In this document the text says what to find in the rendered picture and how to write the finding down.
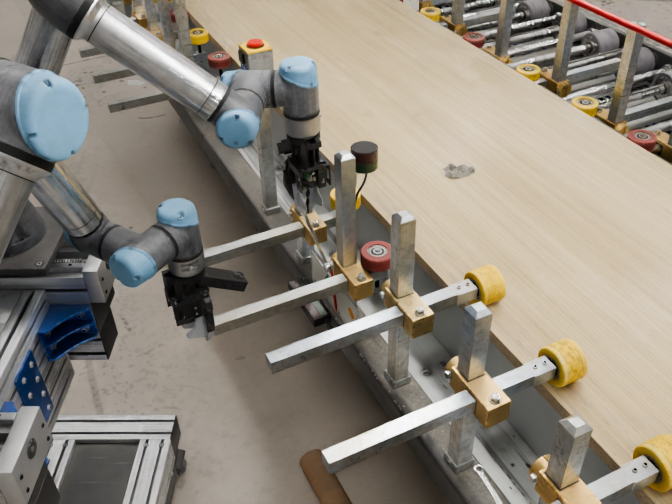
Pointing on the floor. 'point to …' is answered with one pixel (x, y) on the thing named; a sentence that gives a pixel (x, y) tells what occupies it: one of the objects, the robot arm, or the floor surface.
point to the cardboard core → (314, 468)
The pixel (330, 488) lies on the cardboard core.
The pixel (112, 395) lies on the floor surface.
